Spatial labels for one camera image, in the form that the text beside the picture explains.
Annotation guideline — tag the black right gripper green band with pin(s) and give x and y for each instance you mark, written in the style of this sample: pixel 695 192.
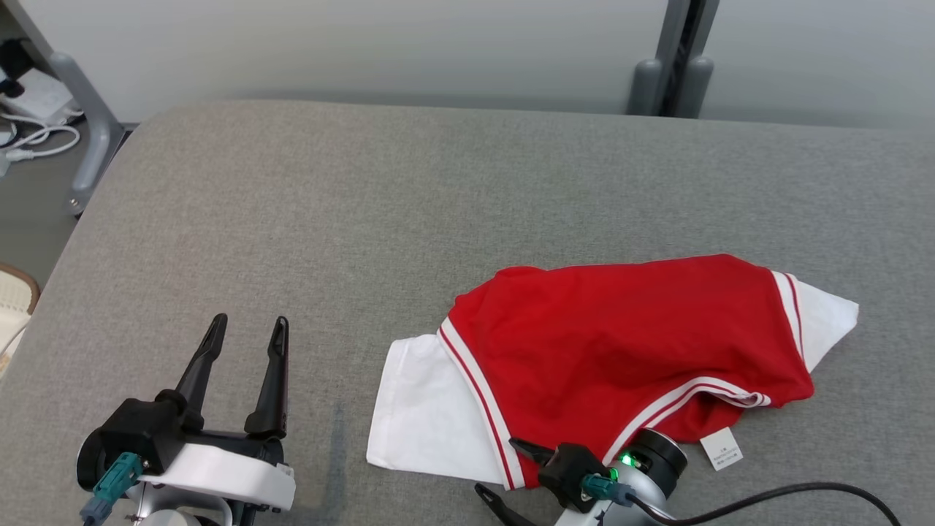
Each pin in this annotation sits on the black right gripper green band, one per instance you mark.
pixel 570 471

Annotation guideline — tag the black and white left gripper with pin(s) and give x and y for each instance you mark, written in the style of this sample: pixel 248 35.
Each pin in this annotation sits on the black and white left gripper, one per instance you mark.
pixel 219 471

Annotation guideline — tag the red and white shirt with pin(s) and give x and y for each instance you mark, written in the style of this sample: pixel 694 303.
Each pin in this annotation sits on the red and white shirt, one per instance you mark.
pixel 621 336

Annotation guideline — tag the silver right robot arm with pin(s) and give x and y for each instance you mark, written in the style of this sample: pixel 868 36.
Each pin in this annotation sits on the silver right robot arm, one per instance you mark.
pixel 628 515

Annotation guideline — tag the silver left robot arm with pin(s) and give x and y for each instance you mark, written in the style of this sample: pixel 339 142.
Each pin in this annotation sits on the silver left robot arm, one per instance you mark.
pixel 175 519

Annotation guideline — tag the cream laundry basket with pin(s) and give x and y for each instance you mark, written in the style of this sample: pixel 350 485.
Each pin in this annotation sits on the cream laundry basket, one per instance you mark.
pixel 13 307

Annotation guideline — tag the grey metal desk leg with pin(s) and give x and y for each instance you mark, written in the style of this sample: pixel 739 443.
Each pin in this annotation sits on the grey metal desk leg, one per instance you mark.
pixel 88 109

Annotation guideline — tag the black electronic device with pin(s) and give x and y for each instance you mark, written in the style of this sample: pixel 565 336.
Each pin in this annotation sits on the black electronic device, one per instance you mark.
pixel 14 58

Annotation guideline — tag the grey partition feet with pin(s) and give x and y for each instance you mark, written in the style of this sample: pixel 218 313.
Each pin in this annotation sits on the grey partition feet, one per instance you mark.
pixel 646 88

